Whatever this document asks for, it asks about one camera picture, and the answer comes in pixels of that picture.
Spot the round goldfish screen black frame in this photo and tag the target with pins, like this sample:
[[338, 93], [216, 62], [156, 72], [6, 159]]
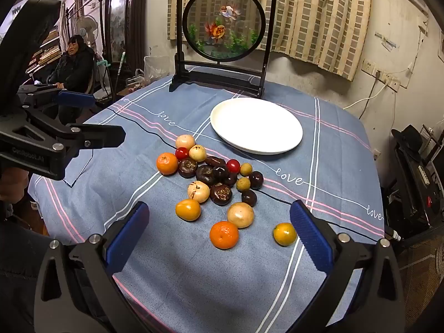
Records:
[[225, 24]]

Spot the beige checked curtain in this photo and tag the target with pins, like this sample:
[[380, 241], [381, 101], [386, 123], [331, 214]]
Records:
[[312, 14]]

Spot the smooth beige round fruit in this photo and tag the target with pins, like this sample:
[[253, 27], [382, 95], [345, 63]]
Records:
[[185, 142]]

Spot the white green pole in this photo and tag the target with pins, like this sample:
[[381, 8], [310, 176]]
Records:
[[120, 66]]

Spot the black white-tipped rod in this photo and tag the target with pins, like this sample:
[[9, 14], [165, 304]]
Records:
[[393, 236]]

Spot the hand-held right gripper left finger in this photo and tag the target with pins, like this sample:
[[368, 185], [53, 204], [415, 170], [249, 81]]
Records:
[[128, 239]]

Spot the black mesh chair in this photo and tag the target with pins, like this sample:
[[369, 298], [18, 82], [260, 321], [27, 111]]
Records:
[[416, 246]]

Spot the green-tinged yellow citrus fruit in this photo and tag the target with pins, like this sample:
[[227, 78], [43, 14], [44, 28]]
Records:
[[284, 234]]

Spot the small red object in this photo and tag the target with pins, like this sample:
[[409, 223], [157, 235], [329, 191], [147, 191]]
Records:
[[429, 201]]

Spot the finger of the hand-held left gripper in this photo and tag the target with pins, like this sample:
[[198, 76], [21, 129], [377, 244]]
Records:
[[100, 137], [76, 99]]

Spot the dark brown oblong date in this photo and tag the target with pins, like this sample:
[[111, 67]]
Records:
[[215, 161]]

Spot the beige fruit with brown marks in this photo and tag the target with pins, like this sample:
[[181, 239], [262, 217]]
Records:
[[198, 191]]

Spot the white standing fan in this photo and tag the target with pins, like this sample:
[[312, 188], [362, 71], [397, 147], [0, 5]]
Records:
[[86, 29]]

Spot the dark purple plum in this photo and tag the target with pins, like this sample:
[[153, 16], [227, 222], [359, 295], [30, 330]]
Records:
[[249, 197], [256, 180]]

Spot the black hat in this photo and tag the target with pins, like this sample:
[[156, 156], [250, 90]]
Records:
[[411, 135]]

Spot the orange tangerine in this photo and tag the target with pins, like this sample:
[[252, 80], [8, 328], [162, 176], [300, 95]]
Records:
[[224, 235], [167, 163]]

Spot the white plate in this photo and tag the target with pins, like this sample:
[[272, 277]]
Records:
[[256, 125]]

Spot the yellow-green longan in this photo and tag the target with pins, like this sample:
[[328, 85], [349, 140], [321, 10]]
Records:
[[243, 184], [246, 169]]

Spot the blue striped tablecloth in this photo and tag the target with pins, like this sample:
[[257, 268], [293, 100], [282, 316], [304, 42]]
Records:
[[194, 284]]

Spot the small dark glossy fruit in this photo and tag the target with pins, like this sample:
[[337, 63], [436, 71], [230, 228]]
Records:
[[221, 172], [230, 180]]

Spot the beige fruit with brown stem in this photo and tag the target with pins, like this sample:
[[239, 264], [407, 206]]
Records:
[[197, 153]]

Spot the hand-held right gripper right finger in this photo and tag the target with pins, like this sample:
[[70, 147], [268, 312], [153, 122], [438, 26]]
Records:
[[310, 239]]

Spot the large tan round fruit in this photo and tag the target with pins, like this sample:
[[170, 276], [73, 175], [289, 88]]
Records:
[[240, 214]]

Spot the clear plastic bag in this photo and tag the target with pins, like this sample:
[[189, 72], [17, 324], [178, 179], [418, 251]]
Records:
[[137, 79]]

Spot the person's left hand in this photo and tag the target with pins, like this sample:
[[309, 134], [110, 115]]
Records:
[[12, 184]]

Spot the dark wooden cabinet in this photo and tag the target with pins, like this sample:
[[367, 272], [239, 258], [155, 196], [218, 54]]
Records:
[[121, 24]]

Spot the black desk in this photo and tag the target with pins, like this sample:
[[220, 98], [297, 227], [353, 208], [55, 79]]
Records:
[[412, 187]]

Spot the dark clothing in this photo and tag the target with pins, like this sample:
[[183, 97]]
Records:
[[20, 256]]

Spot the dark brown mangosteen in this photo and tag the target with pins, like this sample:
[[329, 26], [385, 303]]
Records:
[[206, 174], [188, 167], [221, 194]]

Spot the red cherry tomato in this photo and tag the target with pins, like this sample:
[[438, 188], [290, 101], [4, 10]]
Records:
[[181, 153], [233, 165]]

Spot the translucent plastic bin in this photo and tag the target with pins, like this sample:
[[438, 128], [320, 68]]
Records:
[[156, 69]]

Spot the small white wall socket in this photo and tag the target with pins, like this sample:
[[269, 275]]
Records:
[[376, 153]]

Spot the yellow-orange kumquat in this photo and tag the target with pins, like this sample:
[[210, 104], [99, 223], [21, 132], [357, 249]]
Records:
[[188, 210]]

